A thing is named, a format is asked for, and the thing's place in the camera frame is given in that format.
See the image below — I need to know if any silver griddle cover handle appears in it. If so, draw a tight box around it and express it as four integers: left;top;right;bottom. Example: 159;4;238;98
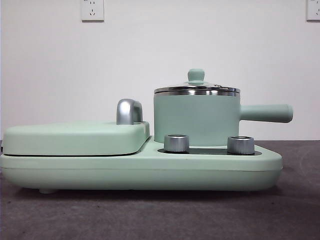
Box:
116;98;144;125

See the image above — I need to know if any glass lid with green knob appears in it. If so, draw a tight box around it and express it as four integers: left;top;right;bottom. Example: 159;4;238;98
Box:
154;68;238;94

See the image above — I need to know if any green griddle cover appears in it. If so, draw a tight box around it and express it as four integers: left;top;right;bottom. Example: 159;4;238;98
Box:
2;120;151;157

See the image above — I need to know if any green breakfast machine base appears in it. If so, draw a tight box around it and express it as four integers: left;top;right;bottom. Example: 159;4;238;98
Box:
0;147;284;195

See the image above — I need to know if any white wall socket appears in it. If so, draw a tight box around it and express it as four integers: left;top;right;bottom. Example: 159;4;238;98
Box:
306;0;320;22
81;0;105;22

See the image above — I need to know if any silver control knob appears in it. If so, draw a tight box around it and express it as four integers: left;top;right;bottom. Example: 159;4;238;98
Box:
163;134;191;153
227;135;256;155

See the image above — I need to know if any green pot with handle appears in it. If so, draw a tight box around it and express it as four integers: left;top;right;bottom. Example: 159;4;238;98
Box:
153;86;294;149

